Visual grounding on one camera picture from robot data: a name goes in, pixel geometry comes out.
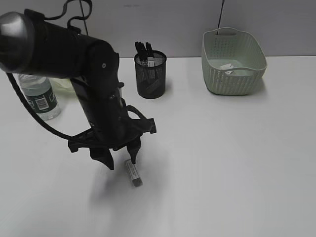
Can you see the green woven plastic basket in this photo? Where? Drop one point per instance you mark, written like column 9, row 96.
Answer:
column 229, row 45

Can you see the black pen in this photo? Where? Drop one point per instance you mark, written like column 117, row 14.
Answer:
column 149, row 50
column 143, row 54
column 138, row 50

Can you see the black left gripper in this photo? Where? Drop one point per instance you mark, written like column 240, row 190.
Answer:
column 113, row 124

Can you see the black mesh pen holder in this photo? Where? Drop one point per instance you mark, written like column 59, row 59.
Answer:
column 147, row 75

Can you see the grey eraser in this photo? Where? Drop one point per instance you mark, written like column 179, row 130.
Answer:
column 153, row 86
column 151, row 61
column 134, row 175

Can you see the waste paper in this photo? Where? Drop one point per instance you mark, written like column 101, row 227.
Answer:
column 228, row 68

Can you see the clear plastic water bottle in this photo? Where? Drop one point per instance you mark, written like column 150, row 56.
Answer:
column 40, row 95

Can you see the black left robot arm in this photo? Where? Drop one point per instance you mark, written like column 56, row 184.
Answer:
column 31, row 45

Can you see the green wavy glass plate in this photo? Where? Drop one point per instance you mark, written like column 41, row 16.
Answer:
column 62, row 85

